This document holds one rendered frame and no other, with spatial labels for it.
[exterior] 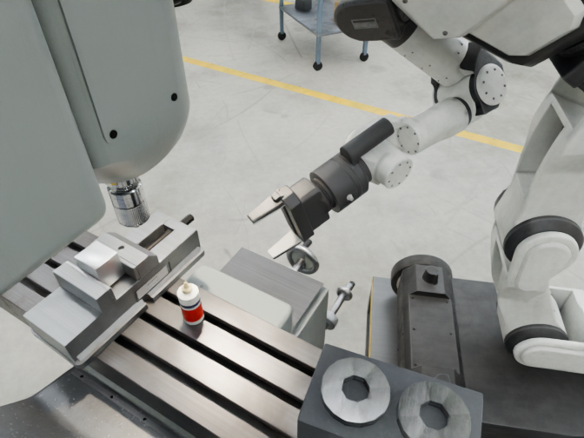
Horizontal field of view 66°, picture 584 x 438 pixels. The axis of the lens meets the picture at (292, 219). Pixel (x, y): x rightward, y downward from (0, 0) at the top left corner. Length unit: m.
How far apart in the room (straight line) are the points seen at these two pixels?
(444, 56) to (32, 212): 0.74
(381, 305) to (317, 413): 1.01
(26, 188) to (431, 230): 2.24
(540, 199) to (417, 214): 1.66
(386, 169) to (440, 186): 2.03
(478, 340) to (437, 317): 0.12
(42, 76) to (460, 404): 0.58
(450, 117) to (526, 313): 0.53
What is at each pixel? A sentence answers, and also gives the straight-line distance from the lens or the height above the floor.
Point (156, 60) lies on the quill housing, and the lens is 0.52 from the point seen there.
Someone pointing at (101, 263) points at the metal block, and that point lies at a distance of 0.90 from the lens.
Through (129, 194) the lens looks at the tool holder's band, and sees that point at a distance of 0.66.
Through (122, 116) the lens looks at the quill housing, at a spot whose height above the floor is 1.43.
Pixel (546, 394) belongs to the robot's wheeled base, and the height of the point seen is 0.57.
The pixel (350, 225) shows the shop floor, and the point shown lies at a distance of 2.44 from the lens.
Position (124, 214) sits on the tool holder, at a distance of 0.68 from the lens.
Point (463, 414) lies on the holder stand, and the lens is 0.64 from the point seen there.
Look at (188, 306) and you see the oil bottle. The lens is 0.88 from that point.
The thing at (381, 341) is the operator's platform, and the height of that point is 0.40.
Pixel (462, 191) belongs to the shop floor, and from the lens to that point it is 2.82.
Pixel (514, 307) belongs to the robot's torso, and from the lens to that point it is 1.19.
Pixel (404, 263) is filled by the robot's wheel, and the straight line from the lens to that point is 1.50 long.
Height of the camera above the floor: 1.66
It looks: 42 degrees down
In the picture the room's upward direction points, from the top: straight up
